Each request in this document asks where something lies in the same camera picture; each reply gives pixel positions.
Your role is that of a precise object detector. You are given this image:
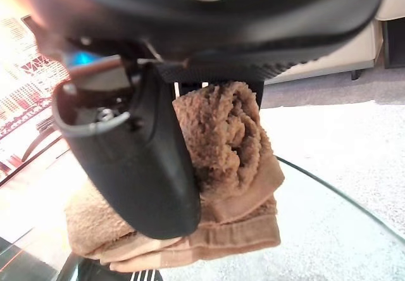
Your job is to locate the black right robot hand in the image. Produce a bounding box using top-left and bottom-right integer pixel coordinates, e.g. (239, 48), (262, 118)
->
(19, 0), (389, 240)

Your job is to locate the brown terry cloth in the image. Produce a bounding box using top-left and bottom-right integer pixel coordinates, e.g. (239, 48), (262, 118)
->
(64, 80), (285, 273)

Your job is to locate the cream sofa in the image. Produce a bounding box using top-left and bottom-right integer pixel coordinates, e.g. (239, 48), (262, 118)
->
(265, 0), (405, 85)

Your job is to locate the red patterned rug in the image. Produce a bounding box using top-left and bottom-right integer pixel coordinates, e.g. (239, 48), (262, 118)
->
(0, 16), (72, 180)

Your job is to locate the dark curved table leg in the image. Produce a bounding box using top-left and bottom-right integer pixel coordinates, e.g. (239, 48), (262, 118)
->
(20, 132), (64, 163)

